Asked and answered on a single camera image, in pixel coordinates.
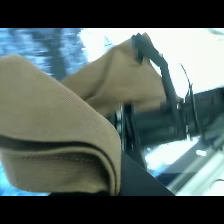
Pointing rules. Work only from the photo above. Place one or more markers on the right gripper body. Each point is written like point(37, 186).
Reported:
point(156, 125)

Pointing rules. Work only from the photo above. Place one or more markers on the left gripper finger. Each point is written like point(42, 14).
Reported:
point(140, 181)

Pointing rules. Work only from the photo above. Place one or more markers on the brown garment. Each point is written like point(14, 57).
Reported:
point(50, 123)

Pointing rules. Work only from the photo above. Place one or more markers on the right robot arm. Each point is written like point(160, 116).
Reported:
point(208, 111)

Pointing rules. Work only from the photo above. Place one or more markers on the silver frame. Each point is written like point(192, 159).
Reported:
point(203, 175)

